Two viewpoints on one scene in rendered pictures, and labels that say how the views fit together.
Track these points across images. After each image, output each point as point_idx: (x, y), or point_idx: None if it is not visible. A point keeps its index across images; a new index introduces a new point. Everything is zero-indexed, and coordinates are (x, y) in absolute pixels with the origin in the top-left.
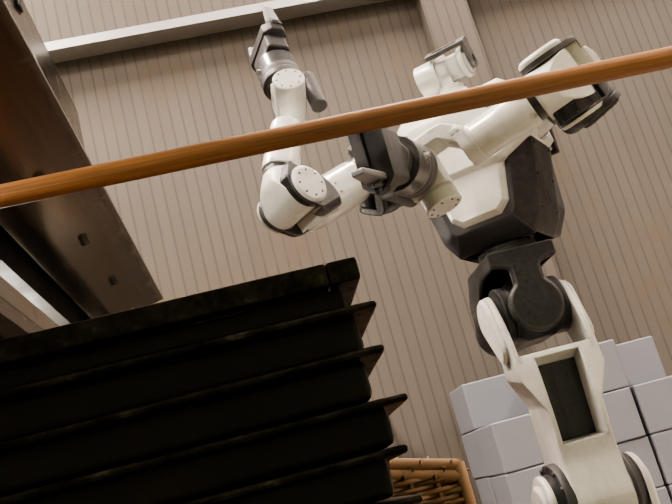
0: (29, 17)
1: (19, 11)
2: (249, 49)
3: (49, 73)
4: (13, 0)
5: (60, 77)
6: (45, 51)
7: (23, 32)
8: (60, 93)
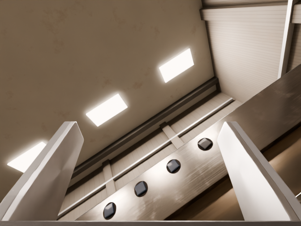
0: (223, 120)
1: (210, 145)
2: (221, 152)
3: (266, 111)
4: (201, 152)
5: (279, 80)
6: (252, 103)
7: (221, 154)
8: (288, 94)
